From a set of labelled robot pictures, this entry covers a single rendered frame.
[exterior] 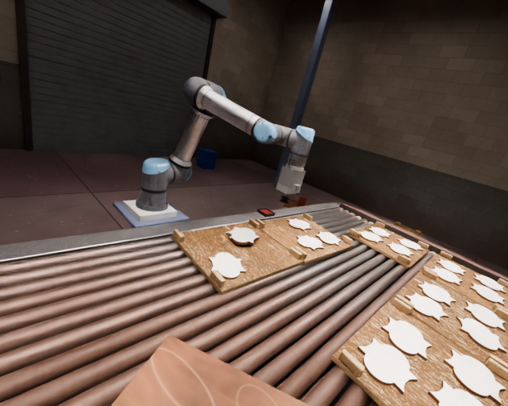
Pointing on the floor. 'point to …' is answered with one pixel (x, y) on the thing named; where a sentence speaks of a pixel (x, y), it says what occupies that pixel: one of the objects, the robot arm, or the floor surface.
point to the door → (192, 27)
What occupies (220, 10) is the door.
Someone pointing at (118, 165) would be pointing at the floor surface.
